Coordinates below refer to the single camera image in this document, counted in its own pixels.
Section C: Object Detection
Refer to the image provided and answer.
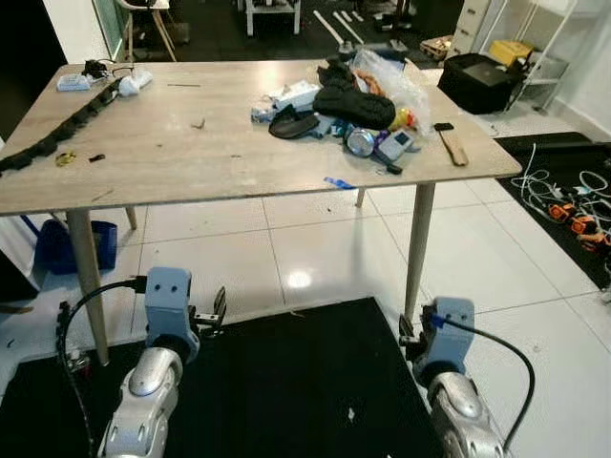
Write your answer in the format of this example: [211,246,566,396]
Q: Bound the black floor mat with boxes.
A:
[495,132,611,290]
[0,298,445,458]

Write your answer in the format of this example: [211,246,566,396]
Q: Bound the small black metal clamp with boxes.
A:
[55,300,93,371]

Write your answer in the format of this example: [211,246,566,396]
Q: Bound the light wooden table tapered legs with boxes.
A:
[0,59,523,368]

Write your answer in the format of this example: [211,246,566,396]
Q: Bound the blue dustpan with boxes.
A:
[35,218,119,277]

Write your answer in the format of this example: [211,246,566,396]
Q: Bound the grey device with screen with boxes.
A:
[374,129,421,173]

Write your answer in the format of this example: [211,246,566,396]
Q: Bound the wooden stick black head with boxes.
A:
[433,121,471,168]

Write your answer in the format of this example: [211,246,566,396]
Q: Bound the silver drink can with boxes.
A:
[345,127,379,159]

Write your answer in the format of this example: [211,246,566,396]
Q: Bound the black cap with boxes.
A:
[268,105,321,141]

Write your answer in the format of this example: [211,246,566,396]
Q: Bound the small yellow item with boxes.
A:
[393,107,421,133]

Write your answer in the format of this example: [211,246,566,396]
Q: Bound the white carton box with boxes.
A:
[252,81,321,123]

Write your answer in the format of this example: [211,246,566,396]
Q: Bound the black quilted cloth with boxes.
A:
[313,57,397,131]

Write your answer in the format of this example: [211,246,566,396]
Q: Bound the long black belt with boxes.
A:
[0,78,125,175]

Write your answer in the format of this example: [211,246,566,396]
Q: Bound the white crumpled tissue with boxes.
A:
[116,69,154,97]

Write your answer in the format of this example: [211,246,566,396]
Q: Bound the clear plastic bag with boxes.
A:
[351,50,432,135]

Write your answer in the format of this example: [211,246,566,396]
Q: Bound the orange wrapper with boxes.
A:
[355,69,385,96]

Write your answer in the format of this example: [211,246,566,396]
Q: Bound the black carry bag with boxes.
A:
[438,52,528,116]

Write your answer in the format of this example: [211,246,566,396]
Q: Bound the small light blue box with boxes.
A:
[55,74,93,93]

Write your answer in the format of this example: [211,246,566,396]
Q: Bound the black charger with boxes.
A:
[82,59,114,80]

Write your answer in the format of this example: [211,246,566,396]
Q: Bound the white chair wooden legs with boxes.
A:
[115,0,179,63]

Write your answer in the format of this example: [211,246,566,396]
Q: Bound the small cardboard tray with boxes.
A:
[420,36,454,61]

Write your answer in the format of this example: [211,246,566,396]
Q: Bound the white shelf rack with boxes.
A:
[492,0,598,114]

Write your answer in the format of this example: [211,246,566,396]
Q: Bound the yellow box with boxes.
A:
[488,38,536,68]

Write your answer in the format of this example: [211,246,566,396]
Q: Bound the white drawer unit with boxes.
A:
[449,0,495,56]

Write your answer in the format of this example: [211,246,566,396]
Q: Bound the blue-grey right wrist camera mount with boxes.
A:
[420,297,476,378]

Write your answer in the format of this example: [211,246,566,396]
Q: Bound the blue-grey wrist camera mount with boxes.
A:
[420,297,476,378]
[143,267,199,342]

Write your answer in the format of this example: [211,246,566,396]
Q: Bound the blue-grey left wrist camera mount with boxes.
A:
[143,267,199,342]

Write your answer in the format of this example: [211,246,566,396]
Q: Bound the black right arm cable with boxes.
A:
[432,313,537,449]

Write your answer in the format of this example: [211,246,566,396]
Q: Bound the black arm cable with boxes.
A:
[54,276,149,458]
[432,313,537,449]

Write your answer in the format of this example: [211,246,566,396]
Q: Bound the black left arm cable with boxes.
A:
[54,276,149,458]

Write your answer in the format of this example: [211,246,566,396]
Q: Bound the white cable bundle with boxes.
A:
[511,143,611,235]

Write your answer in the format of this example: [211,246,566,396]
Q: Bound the blue broom handle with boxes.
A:
[19,214,44,239]

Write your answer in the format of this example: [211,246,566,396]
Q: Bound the white stool frame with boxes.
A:
[243,0,303,37]

